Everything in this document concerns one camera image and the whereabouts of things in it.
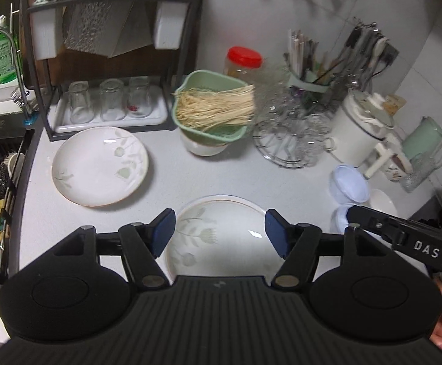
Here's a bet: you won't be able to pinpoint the green dish soap bottle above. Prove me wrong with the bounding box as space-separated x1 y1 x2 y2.
0 15 20 85

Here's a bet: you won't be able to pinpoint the textured glass mug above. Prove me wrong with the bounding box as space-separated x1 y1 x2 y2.
399 152 440 193

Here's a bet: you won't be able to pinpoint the bundle of chopsticks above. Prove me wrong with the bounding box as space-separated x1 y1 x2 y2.
287 28 320 78

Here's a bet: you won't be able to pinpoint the textured metal board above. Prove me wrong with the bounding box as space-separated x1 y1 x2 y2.
63 0 154 59

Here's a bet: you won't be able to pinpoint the mint green electric kettle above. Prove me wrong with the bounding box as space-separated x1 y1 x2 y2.
401 116 442 169

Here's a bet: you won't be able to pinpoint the white ceramic bowl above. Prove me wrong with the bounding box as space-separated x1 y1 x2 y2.
179 129 231 158

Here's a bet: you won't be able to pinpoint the glass pot lid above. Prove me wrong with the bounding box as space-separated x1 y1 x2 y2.
348 89 396 130

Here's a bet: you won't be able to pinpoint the clear drinking glass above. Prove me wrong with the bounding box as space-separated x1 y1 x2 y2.
99 78 127 121
127 76 154 119
68 81 95 124

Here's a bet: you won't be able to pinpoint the chrome faucet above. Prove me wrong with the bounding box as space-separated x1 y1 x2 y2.
0 26 36 118

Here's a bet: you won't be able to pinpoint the white electric cooking pot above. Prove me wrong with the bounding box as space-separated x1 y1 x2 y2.
329 89 401 178

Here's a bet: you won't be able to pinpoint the black wall socket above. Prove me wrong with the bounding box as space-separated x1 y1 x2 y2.
381 43 400 68

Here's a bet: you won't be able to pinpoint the bunch of spoons and ladles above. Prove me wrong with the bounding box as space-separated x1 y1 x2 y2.
320 17 391 89

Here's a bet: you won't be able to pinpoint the black induction cooktop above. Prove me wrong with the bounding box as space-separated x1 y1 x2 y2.
411 198 442 235

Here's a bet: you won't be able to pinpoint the yellow packet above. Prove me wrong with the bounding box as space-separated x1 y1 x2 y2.
382 95 406 117

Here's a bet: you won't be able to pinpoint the wooden cutting board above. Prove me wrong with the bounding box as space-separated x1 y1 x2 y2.
19 0 199 85

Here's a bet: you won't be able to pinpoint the wire cup rack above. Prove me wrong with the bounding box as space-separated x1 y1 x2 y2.
252 118 330 169

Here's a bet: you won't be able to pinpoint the green colander basket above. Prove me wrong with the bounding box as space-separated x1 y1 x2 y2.
171 69 258 147

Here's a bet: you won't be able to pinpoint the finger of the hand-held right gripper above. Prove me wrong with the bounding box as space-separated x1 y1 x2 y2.
345 205 406 245

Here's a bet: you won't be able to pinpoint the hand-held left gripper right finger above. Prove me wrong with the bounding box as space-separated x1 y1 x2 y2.
264 209 389 288

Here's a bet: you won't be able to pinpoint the white drip tray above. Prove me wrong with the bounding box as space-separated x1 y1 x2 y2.
52 84 168 132

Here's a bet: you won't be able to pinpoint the white cutlery holder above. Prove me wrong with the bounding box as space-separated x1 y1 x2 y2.
28 2 64 61
153 0 192 50

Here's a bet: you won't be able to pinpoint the red lid plastic jar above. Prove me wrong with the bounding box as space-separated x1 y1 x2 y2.
224 46 263 84

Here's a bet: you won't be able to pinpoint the dry noodles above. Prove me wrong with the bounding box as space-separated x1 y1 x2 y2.
175 85 257 129

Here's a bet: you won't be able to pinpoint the white leaf print plate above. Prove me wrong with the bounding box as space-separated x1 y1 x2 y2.
51 126 150 208
162 195 287 286

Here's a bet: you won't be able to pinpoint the floral print bowl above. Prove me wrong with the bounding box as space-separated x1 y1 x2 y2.
381 153 412 182

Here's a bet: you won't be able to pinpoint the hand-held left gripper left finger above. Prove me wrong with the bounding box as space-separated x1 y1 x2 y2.
54 208 177 288

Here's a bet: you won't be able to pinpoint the cluster of glass cups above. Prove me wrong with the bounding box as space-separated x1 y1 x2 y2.
253 64 336 160

